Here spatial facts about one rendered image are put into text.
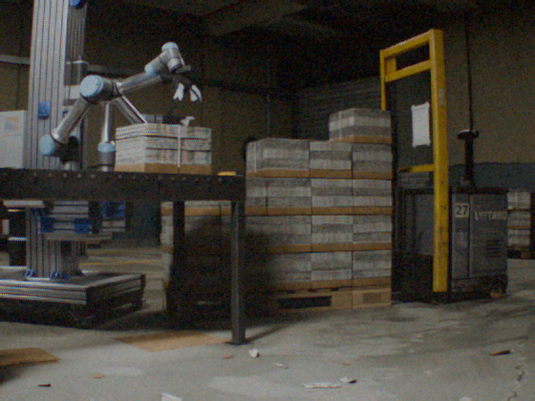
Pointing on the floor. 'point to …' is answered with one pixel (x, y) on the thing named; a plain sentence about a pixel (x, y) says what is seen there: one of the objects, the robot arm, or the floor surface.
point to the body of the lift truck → (464, 236)
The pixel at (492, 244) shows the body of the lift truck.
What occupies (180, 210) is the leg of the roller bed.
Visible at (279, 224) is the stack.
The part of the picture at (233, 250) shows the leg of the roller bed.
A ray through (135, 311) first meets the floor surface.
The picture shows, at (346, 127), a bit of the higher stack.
